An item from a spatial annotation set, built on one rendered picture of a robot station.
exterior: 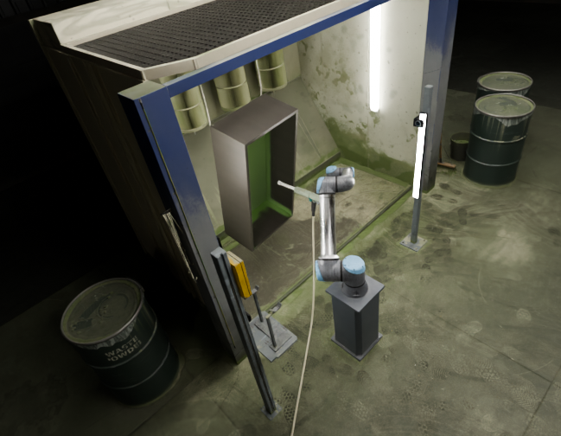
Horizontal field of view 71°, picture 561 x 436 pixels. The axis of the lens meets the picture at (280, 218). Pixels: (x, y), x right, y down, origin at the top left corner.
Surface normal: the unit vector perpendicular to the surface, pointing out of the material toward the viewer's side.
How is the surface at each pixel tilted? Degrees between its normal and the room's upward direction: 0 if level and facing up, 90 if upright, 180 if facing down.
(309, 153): 57
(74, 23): 90
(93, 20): 90
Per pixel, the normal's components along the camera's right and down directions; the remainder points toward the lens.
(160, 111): 0.68, 0.38
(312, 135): 0.50, -0.10
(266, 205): 0.01, -0.68
